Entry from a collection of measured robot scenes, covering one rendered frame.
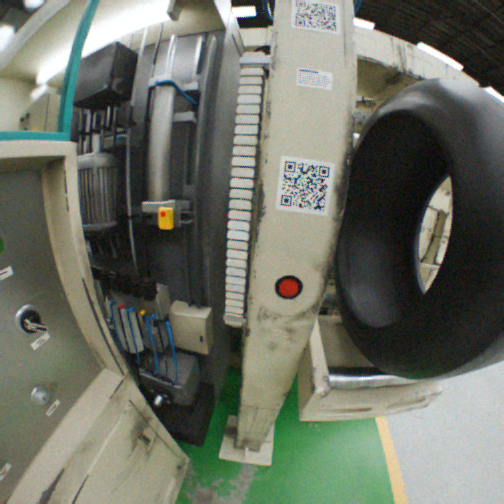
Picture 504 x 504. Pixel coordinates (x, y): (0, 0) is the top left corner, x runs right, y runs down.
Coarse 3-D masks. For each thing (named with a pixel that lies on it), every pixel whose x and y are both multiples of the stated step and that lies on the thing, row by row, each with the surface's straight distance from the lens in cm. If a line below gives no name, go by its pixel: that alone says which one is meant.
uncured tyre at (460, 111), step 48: (432, 96) 34; (480, 96) 32; (384, 144) 63; (432, 144) 68; (480, 144) 26; (384, 192) 72; (432, 192) 72; (480, 192) 24; (384, 240) 74; (480, 240) 23; (336, 288) 56; (384, 288) 69; (432, 288) 26; (480, 288) 23; (384, 336) 33; (432, 336) 27; (480, 336) 26
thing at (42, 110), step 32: (0, 0) 32; (32, 0) 33; (64, 0) 36; (96, 0) 38; (0, 32) 30; (32, 32) 31; (64, 32) 33; (0, 64) 28; (32, 64) 30; (64, 64) 32; (0, 96) 27; (32, 96) 28; (64, 96) 30; (0, 128) 26; (32, 128) 28; (64, 128) 29
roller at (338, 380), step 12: (336, 372) 40; (348, 372) 41; (360, 372) 42; (372, 372) 43; (384, 372) 45; (336, 384) 40; (348, 384) 41; (360, 384) 42; (372, 384) 44; (384, 384) 46; (396, 384) 48
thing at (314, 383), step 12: (312, 336) 41; (312, 348) 38; (312, 360) 37; (324, 360) 37; (300, 372) 44; (312, 372) 36; (324, 372) 36; (300, 384) 43; (312, 384) 35; (324, 384) 34; (300, 396) 42; (312, 396) 35; (324, 396) 35; (300, 408) 41; (312, 408) 39
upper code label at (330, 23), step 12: (300, 0) 42; (312, 0) 43; (300, 12) 40; (312, 12) 40; (324, 12) 41; (336, 12) 42; (300, 24) 38; (312, 24) 38; (324, 24) 39; (336, 24) 39
